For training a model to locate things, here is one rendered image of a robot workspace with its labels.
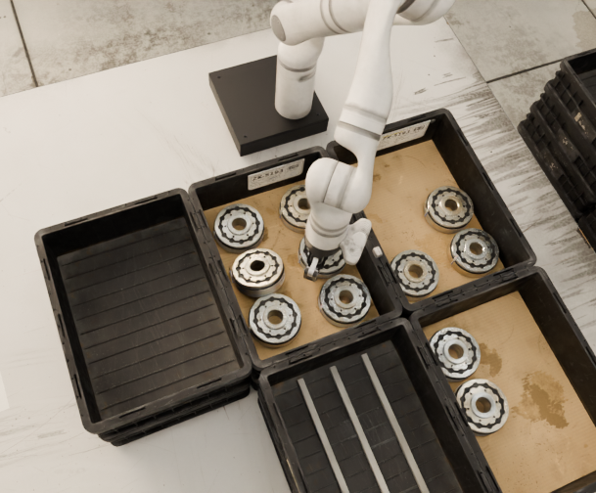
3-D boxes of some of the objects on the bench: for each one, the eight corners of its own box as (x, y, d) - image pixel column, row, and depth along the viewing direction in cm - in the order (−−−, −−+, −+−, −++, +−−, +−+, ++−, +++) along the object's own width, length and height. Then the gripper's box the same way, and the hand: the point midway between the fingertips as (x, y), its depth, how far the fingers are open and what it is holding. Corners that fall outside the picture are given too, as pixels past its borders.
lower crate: (64, 276, 137) (48, 254, 126) (193, 234, 144) (189, 210, 133) (112, 451, 123) (99, 444, 112) (253, 396, 130) (254, 384, 119)
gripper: (321, 189, 116) (312, 227, 130) (292, 257, 110) (286, 289, 124) (359, 203, 115) (345, 240, 130) (331, 273, 109) (321, 302, 124)
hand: (317, 261), depth 126 cm, fingers open, 5 cm apart
